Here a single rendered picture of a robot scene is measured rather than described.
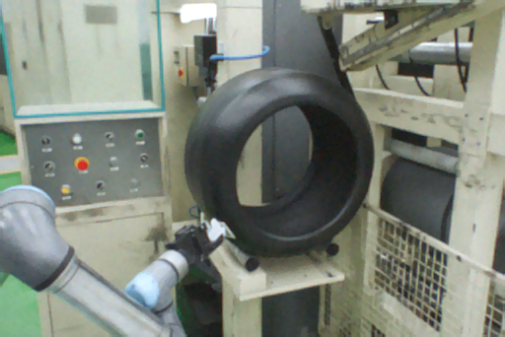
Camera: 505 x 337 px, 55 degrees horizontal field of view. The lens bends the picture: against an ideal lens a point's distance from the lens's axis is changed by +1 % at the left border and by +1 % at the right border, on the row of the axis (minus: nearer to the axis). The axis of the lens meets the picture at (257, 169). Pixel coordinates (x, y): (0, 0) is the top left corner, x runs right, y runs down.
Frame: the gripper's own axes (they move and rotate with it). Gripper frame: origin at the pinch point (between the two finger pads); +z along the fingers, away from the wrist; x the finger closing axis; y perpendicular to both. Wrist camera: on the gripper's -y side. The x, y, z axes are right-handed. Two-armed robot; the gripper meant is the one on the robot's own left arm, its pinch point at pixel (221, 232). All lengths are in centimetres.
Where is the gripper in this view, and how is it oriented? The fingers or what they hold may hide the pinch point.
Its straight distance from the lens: 136.3
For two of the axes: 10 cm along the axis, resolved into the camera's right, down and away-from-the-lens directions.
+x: -8.2, 2.0, 5.4
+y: -3.6, -9.1, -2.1
